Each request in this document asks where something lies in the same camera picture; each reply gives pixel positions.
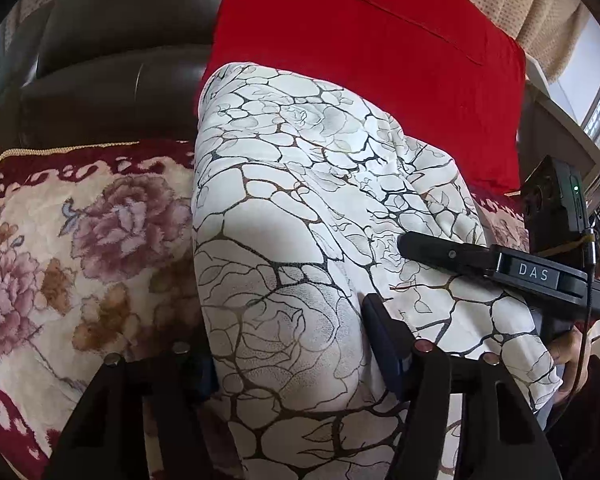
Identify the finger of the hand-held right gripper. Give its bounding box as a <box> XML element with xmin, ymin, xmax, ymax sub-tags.
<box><xmin>397</xmin><ymin>231</ymin><xmax>501</xmax><ymax>281</ymax></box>

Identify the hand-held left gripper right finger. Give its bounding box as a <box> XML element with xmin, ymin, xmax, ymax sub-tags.
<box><xmin>362</xmin><ymin>292</ymin><xmax>564</xmax><ymax>480</ymax></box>

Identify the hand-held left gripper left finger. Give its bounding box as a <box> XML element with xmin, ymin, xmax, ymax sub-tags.
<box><xmin>42</xmin><ymin>342</ymin><xmax>221</xmax><ymax>480</ymax></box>

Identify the white vein-patterned padded jacket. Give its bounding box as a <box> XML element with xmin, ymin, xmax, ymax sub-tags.
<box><xmin>190</xmin><ymin>62</ymin><xmax>564</xmax><ymax>480</ymax></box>

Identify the person's right forearm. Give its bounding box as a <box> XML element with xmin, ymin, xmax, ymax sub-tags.
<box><xmin>542</xmin><ymin>352</ymin><xmax>600</xmax><ymax>480</ymax></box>

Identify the person's right hand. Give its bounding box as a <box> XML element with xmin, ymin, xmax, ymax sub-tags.
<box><xmin>549</xmin><ymin>325</ymin><xmax>595</xmax><ymax>397</ymax></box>

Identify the floral sofa blanket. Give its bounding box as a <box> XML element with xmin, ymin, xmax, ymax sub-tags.
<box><xmin>0</xmin><ymin>139</ymin><xmax>532</xmax><ymax>480</ymax></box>

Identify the red cloth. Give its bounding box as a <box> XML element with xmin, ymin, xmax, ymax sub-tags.
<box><xmin>200</xmin><ymin>0</ymin><xmax>527</xmax><ymax>197</ymax></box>

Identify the brown leather sofa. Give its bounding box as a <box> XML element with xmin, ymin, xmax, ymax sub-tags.
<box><xmin>0</xmin><ymin>0</ymin><xmax>237</xmax><ymax>150</ymax></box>

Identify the black cable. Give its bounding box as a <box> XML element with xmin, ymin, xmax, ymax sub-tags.
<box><xmin>554</xmin><ymin>227</ymin><xmax>599</xmax><ymax>412</ymax></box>

